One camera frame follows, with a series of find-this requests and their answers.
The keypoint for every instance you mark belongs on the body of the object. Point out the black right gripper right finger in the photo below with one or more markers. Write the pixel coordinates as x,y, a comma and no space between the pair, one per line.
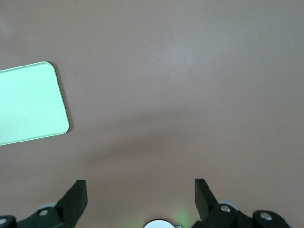
204,202

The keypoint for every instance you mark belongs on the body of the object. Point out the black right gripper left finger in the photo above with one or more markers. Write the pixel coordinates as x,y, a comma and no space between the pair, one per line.
71,202

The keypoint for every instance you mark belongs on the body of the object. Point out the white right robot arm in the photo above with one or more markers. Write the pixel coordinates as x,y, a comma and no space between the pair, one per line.
161,224

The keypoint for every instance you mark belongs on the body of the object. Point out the light green rectangular tray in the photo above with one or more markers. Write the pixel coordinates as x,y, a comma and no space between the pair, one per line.
28,102

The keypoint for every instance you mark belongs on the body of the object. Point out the brown table cover mat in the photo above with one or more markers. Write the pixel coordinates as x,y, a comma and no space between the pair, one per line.
166,71

